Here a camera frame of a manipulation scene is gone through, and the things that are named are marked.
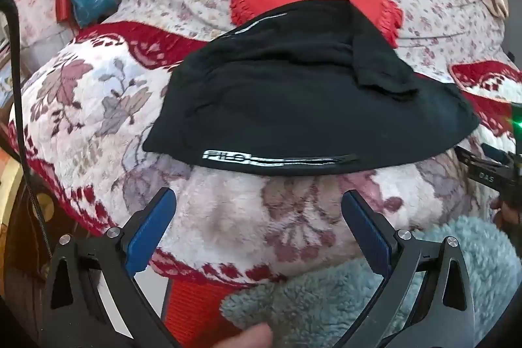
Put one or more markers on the black pants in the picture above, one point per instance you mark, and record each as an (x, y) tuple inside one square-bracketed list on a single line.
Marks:
[(293, 103)]

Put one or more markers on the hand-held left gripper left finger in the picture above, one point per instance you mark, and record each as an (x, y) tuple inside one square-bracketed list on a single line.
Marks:
[(150, 230)]

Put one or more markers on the person's left hand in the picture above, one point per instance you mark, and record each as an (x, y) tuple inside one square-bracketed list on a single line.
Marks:
[(253, 338)]

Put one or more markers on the person's right hand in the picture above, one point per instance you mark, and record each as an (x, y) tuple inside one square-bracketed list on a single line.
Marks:
[(507, 215)]

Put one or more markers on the red and white floral blanket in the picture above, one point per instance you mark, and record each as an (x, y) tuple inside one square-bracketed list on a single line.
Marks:
[(102, 119)]

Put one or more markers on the orange-red cloth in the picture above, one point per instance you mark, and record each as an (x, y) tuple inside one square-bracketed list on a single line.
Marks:
[(191, 311)]

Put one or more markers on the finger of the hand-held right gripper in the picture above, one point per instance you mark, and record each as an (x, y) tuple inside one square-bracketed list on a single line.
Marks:
[(477, 168)]

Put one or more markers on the grey-blue fluffy blanket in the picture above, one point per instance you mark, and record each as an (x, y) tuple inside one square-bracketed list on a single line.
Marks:
[(326, 303)]

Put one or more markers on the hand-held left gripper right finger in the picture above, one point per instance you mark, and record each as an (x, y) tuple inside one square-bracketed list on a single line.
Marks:
[(367, 234)]

